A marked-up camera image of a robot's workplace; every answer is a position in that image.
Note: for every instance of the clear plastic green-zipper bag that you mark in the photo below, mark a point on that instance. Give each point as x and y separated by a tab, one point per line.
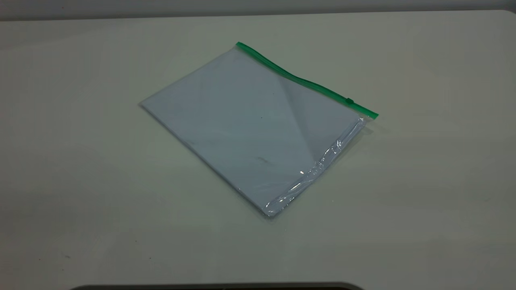
250	121

